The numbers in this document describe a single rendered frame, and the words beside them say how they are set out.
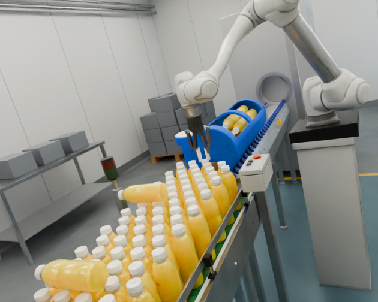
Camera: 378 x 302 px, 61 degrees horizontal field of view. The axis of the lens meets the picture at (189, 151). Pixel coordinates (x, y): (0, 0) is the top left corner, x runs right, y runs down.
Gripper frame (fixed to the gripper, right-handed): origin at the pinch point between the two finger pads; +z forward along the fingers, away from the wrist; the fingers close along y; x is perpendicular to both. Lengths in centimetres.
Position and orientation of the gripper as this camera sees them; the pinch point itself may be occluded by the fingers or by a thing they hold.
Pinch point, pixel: (203, 154)
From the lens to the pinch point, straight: 160.2
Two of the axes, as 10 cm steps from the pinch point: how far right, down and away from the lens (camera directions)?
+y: -8.9, 1.2, 4.4
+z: 2.5, 9.4, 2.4
